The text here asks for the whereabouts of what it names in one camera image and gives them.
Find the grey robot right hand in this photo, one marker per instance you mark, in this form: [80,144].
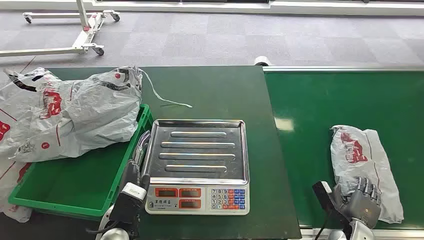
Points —
[362,203]

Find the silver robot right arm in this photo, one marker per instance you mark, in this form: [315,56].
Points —
[359,232]

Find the green plastic crate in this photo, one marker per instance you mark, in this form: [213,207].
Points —
[73,185]

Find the aluminium conveyor side rail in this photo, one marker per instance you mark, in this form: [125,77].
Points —
[397,234]
[348,69]

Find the small grey courier package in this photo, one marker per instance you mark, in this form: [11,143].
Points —
[361,155]

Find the white red-printed courier bag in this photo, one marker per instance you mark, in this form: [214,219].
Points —
[10,192]

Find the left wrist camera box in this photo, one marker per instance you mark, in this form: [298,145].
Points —
[129,205]

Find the white wheeled stand frame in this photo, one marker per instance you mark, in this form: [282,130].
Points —
[86,33]

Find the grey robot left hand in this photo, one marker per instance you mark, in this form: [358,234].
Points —
[134,172]

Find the large grey courier bag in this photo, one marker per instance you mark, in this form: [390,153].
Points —
[89,116]

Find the white plastic strip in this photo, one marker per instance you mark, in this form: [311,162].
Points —
[155,91]

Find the electronic scale with steel tray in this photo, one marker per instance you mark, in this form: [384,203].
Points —
[198,155]

